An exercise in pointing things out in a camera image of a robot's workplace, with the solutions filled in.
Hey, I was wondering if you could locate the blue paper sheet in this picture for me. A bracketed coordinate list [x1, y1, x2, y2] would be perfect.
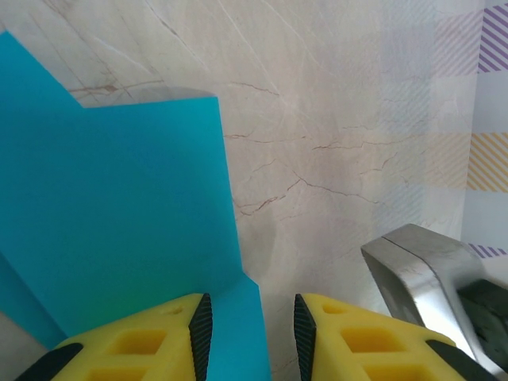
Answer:
[0, 30, 273, 381]

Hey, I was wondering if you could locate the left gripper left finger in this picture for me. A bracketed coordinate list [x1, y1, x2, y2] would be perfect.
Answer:
[15, 292, 214, 381]

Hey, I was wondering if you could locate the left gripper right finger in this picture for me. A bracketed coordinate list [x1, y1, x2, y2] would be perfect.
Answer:
[293, 293, 493, 381]

